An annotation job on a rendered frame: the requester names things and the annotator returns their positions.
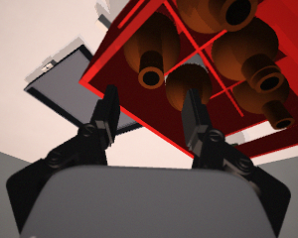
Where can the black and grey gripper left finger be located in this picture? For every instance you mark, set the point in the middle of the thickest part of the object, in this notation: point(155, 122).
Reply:
point(86, 148)

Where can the dark grey tray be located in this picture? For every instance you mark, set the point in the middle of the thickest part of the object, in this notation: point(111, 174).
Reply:
point(61, 92)

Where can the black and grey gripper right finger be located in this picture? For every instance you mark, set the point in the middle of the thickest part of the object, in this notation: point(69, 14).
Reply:
point(212, 152)

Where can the dark red box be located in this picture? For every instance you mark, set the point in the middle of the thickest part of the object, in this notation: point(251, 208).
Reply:
point(151, 108)

